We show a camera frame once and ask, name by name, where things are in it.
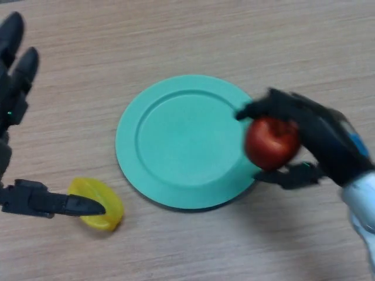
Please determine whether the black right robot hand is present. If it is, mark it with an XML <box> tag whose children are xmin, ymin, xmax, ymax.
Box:
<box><xmin>235</xmin><ymin>87</ymin><xmax>375</xmax><ymax>190</ymax></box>

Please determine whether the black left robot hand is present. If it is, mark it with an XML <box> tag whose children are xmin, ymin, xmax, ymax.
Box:
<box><xmin>0</xmin><ymin>11</ymin><xmax>107</xmax><ymax>219</ymax></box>

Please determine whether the red apple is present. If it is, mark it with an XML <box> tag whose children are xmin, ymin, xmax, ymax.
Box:
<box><xmin>245</xmin><ymin>116</ymin><xmax>301</xmax><ymax>172</ymax></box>

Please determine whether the green round plate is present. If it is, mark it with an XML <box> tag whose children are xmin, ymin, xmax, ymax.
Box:
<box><xmin>115</xmin><ymin>74</ymin><xmax>264</xmax><ymax>210</ymax></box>

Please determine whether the yellow starfruit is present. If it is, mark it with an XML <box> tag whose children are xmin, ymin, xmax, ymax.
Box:
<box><xmin>67</xmin><ymin>177</ymin><xmax>124</xmax><ymax>232</ymax></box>

